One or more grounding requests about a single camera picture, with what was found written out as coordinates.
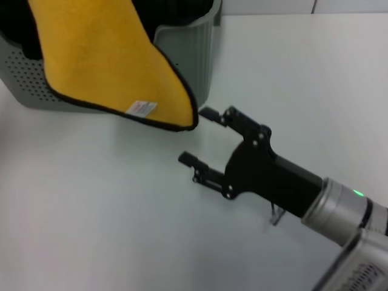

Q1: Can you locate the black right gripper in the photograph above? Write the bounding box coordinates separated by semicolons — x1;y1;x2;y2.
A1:
178;105;324;219

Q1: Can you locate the yellow and grey towel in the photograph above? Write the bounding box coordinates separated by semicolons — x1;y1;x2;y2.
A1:
26;0;200;133

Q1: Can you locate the grey-green perforated storage box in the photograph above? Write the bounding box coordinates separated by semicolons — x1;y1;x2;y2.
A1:
0;0;224;115

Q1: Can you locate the black cloth pile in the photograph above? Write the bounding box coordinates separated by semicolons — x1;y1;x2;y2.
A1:
0;0;213;61

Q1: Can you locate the right gripper cable with plug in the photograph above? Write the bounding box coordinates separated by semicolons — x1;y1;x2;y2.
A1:
269;202;286;226

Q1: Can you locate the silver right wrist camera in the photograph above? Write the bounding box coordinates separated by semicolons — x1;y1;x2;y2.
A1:
311;227;388;291

